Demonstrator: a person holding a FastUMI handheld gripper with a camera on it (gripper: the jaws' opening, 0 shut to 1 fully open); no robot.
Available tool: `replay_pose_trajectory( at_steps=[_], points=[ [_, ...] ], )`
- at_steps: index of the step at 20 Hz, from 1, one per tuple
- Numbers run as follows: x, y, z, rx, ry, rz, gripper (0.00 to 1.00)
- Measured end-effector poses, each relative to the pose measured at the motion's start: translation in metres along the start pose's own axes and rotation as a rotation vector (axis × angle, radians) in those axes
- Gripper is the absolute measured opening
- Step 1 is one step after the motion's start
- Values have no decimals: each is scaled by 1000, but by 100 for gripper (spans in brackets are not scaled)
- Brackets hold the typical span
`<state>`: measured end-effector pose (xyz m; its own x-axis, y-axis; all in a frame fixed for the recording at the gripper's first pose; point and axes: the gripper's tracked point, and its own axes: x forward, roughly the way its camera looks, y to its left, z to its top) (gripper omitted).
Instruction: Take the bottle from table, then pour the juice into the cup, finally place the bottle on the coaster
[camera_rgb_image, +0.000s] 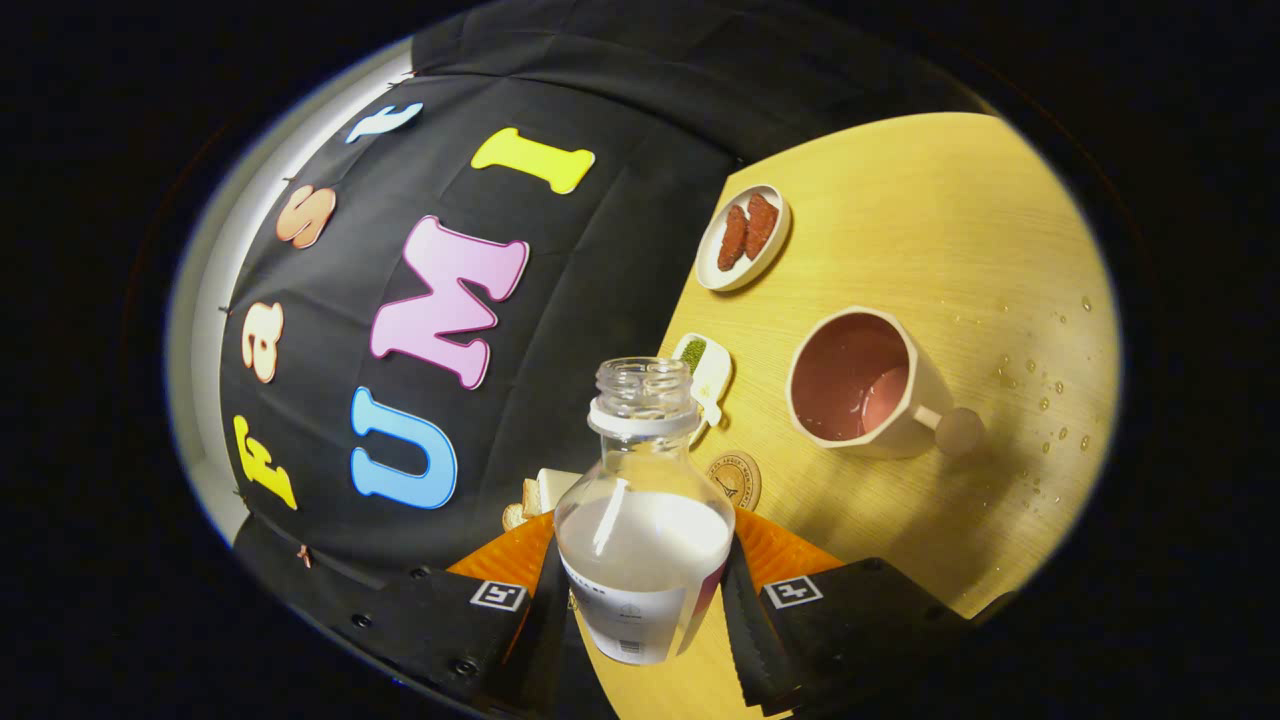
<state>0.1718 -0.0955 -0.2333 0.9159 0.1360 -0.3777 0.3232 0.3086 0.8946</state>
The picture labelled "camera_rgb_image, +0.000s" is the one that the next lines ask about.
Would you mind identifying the black backdrop cloth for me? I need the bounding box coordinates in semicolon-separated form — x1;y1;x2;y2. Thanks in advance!
220;0;991;601

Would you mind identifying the clear juice bottle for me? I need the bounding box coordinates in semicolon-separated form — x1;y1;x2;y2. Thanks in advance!
553;357;737;666

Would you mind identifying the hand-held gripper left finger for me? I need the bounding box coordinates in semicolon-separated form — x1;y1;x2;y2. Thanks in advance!
290;512;591;719

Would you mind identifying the cream cup with round handle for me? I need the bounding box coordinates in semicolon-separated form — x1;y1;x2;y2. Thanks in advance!
786;305;986;461

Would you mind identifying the round cork coaster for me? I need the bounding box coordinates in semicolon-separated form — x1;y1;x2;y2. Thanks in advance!
704;451;762;512

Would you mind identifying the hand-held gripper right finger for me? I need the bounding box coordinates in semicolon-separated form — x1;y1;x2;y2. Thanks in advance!
720;508;976;717

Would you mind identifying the red-brown food piece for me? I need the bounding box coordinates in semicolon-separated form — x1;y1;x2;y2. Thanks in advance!
742;193;780;261
717;204;749;272

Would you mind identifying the white oval plate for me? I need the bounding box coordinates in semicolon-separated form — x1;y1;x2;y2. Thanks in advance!
695;184;792;293

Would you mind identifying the white divided bean dish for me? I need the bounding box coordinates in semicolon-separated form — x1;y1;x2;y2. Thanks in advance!
672;333;734;446

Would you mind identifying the white toaster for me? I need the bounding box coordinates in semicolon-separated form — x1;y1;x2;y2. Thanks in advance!
536;468;583;513

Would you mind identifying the wooden table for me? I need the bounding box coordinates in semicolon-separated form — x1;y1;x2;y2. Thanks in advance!
580;112;1121;720

